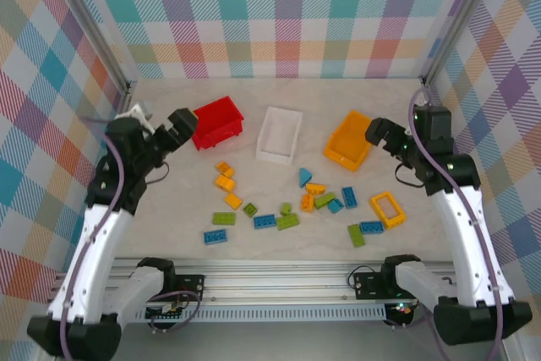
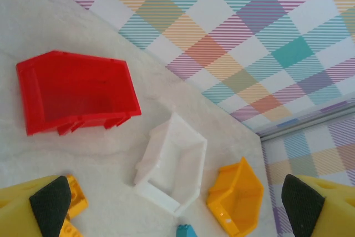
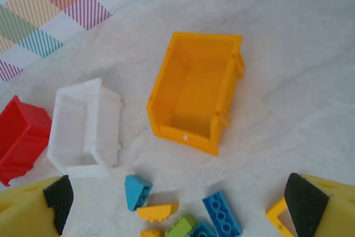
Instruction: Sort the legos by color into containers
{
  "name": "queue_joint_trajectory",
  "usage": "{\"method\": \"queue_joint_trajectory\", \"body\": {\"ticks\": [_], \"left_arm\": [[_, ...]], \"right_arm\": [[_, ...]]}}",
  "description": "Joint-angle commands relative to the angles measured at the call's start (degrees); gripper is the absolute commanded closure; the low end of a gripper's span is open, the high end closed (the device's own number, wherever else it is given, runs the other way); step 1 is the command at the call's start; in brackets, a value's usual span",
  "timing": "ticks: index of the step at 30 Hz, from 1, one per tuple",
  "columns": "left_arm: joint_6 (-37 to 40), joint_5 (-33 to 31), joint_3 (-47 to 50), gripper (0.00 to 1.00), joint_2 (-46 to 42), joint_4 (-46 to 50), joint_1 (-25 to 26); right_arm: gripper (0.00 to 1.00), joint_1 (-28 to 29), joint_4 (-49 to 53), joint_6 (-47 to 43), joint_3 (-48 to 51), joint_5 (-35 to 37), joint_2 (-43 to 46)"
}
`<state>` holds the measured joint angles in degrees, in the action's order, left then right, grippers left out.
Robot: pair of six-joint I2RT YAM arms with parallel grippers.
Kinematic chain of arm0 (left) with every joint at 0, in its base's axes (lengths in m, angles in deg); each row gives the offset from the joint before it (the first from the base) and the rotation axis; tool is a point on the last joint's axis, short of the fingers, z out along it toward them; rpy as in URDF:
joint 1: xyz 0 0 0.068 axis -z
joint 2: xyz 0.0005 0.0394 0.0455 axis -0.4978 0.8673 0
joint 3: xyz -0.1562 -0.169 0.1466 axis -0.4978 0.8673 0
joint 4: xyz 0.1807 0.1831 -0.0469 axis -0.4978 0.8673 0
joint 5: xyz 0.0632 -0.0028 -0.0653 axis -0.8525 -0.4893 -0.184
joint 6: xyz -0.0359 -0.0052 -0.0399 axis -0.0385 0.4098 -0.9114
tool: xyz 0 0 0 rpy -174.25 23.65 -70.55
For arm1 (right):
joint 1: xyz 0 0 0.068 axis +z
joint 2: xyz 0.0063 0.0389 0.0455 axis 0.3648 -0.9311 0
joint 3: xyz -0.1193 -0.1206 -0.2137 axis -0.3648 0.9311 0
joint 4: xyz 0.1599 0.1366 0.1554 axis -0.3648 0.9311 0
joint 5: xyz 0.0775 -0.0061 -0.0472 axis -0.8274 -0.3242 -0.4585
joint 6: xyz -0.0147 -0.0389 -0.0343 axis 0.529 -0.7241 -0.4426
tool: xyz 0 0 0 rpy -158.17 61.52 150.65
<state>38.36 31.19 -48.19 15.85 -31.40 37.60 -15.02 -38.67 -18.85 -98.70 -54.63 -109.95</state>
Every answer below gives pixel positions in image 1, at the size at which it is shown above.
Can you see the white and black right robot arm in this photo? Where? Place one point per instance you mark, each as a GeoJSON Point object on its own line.
{"type": "Point", "coordinates": [469, 242]}

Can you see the long green lego brick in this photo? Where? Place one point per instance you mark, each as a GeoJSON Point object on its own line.
{"type": "Point", "coordinates": [356, 236]}
{"type": "Point", "coordinates": [224, 219]}
{"type": "Point", "coordinates": [288, 223]}
{"type": "Point", "coordinates": [324, 201]}

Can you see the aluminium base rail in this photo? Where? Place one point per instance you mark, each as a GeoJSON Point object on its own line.
{"type": "Point", "coordinates": [274, 280]}

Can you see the yellow curved lego brick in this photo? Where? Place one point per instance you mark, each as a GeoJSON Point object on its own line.
{"type": "Point", "coordinates": [315, 188]}

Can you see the long blue lego brick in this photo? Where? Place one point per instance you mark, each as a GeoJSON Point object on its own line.
{"type": "Point", "coordinates": [265, 222]}
{"type": "Point", "coordinates": [216, 237]}
{"type": "Point", "coordinates": [349, 198]}
{"type": "Point", "coordinates": [372, 228]}

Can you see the red plastic bin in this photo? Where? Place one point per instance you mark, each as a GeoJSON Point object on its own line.
{"type": "Point", "coordinates": [220, 124]}

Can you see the small circuit board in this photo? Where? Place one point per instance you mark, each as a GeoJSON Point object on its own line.
{"type": "Point", "coordinates": [165, 314]}

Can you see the orange lego brick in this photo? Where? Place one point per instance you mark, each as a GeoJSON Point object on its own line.
{"type": "Point", "coordinates": [307, 203]}

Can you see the aluminium side frame bar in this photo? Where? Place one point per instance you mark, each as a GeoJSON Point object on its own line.
{"type": "Point", "coordinates": [126, 99]}
{"type": "Point", "coordinates": [432, 94]}

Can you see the orange plastic bin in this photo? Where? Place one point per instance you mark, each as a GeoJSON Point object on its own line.
{"type": "Point", "coordinates": [348, 143]}

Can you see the white grey left wrist camera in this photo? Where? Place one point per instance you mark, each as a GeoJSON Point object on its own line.
{"type": "Point", "coordinates": [141, 112]}

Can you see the aluminium frame post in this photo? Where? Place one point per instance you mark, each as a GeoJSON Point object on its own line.
{"type": "Point", "coordinates": [99, 27]}
{"type": "Point", "coordinates": [458, 18]}

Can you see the small green lego brick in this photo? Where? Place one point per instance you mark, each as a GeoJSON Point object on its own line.
{"type": "Point", "coordinates": [286, 209]}
{"type": "Point", "coordinates": [250, 209]}

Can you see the blue lego slope piece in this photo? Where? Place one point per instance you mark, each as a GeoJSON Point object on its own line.
{"type": "Point", "coordinates": [305, 178]}
{"type": "Point", "coordinates": [336, 206]}

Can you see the white plastic bin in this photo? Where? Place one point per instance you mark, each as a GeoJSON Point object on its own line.
{"type": "Point", "coordinates": [279, 135]}

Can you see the yellow lego window frame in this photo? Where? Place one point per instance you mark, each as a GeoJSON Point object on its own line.
{"type": "Point", "coordinates": [397, 222]}

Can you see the small board with lit LEDs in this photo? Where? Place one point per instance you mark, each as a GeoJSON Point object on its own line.
{"type": "Point", "coordinates": [401, 308]}

